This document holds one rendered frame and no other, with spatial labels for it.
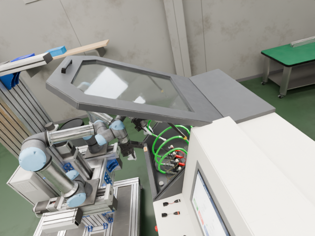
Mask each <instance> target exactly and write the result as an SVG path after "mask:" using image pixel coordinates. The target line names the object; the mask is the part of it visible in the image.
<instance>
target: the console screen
mask: <svg viewBox="0 0 315 236"><path fill-rule="evenodd" d="M190 202H191V205H192V207H193V210H194V213H195V216H196V218H197V221H198V224H199V226H200V229H201V232H202V235H203V236H236V235H235V233H234V231H233V229H232V227H231V225H230V223H229V221H228V219H227V217H226V215H225V213H224V211H223V209H222V207H221V205H220V203H219V201H218V199H217V198H216V195H215V193H214V191H213V189H212V187H211V185H210V184H209V182H208V180H207V178H206V175H205V174H204V172H203V170H202V168H201V166H200V164H199V162H198V160H197V162H196V167H195V174H194V179H193V184H192V189H191V194H190Z"/></svg>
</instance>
